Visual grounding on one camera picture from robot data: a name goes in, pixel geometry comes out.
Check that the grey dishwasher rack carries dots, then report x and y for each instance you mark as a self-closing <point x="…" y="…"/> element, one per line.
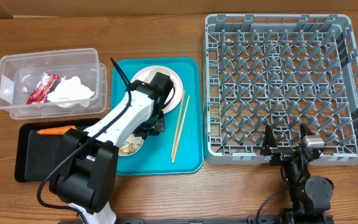
<point x="282" y="71"/>

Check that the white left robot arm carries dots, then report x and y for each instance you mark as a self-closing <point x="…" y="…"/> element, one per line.
<point x="85" y="172"/>

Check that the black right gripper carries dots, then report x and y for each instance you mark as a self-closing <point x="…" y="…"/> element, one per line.
<point x="269" y="144"/>

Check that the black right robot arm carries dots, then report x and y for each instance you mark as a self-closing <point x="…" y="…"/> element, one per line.
<point x="309" y="195"/>

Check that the clear plastic bin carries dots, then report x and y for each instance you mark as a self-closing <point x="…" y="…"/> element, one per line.
<point x="21" y="73"/>

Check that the teal plastic tray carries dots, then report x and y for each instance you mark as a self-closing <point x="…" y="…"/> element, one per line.
<point x="154" y="157"/>

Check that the white bowl with food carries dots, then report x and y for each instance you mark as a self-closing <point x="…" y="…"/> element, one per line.
<point x="131" y="145"/>

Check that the pink plate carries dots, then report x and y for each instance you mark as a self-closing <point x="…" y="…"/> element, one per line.
<point x="175" y="96"/>

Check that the black tray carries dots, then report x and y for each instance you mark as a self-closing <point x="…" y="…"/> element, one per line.
<point x="36" y="153"/>

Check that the wooden chopstick right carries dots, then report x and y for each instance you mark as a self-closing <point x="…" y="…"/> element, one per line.
<point x="182" y="121"/>

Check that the white napkin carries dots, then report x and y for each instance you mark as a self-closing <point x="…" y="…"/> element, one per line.
<point x="69" y="90"/>

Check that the white cup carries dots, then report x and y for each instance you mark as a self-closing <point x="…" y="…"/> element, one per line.
<point x="154" y="72"/>

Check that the orange carrot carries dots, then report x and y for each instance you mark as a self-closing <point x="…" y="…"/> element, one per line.
<point x="56" y="131"/>

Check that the red snack wrapper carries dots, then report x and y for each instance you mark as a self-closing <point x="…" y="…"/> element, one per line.
<point x="39" y="95"/>

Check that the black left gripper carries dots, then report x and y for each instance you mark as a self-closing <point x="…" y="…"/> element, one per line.
<point x="158" y="127"/>

